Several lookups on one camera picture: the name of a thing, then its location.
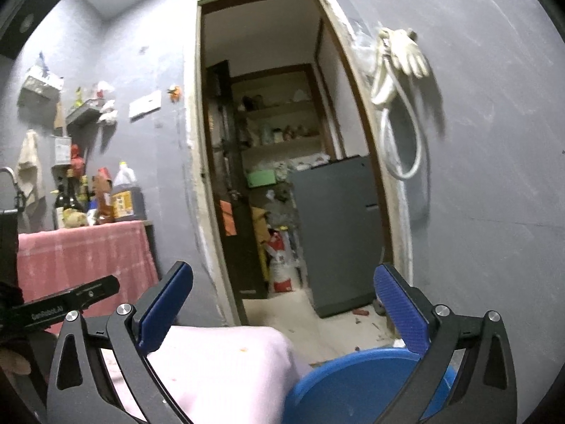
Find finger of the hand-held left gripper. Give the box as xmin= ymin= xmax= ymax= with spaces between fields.
xmin=66 ymin=275 xmax=121 ymax=314

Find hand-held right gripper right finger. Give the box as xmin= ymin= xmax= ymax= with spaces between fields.
xmin=373 ymin=263 xmax=518 ymax=424

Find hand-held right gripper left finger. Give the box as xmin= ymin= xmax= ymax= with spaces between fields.
xmin=46 ymin=260 xmax=195 ymax=424

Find blue plastic basin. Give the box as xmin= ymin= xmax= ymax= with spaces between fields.
xmin=282 ymin=348 xmax=458 ymax=424

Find person's left hand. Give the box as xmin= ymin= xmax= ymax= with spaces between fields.
xmin=0 ymin=345 xmax=32 ymax=377

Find red plaid towel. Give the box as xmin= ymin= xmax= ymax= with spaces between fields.
xmin=17 ymin=220 xmax=160 ymax=337

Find dark brown door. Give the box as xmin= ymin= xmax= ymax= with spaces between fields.
xmin=205 ymin=59 xmax=268 ymax=300

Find clear cooking oil jug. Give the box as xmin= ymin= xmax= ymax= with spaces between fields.
xmin=110 ymin=162 xmax=147 ymax=223

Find grey refrigerator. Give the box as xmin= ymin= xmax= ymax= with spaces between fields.
xmin=289 ymin=154 xmax=389 ymax=319

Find yellow bag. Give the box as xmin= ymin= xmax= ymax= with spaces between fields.
xmin=251 ymin=205 xmax=270 ymax=275

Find white red rice sack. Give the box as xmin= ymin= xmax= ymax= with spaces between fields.
xmin=267 ymin=230 xmax=299 ymax=295

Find beige hanging cloth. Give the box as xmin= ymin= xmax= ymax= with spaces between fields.
xmin=15 ymin=129 xmax=45 ymax=213

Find metal faucet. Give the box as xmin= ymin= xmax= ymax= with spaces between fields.
xmin=0 ymin=167 xmax=25 ymax=209

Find green box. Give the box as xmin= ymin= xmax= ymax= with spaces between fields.
xmin=246 ymin=170 xmax=278 ymax=189

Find wooden storage shelf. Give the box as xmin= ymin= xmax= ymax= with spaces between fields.
xmin=231 ymin=64 xmax=337 ymax=165

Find white hanging gloves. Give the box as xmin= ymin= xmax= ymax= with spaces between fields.
xmin=370 ymin=27 xmax=432 ymax=107

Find white labelled wall box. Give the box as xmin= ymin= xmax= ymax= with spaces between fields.
xmin=52 ymin=136 xmax=72 ymax=167

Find white hose loop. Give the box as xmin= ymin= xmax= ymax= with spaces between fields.
xmin=380 ymin=105 xmax=429 ymax=181

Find grey wall shelf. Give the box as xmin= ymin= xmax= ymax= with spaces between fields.
xmin=66 ymin=97 xmax=117 ymax=127

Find white wall switch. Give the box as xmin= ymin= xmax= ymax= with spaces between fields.
xmin=129 ymin=90 xmax=163 ymax=119

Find metal wall basket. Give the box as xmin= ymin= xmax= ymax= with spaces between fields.
xmin=18 ymin=64 xmax=65 ymax=107

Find brown wooden door frame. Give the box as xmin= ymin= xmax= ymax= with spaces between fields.
xmin=196 ymin=0 xmax=414 ymax=326

